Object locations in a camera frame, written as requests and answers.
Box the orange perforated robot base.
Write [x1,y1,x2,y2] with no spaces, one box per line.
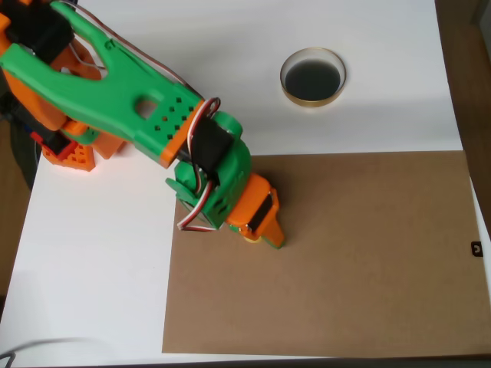
[39,129,128,174]

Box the round gold-rimmed dish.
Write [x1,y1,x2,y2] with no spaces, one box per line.
[278,46,347,110]

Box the brown cardboard mat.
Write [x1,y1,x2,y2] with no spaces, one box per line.
[160,149,491,356]

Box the white red servo cable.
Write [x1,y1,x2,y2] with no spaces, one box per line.
[63,0,222,232]

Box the grey cable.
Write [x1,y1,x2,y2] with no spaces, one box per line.
[0,337,93,368]

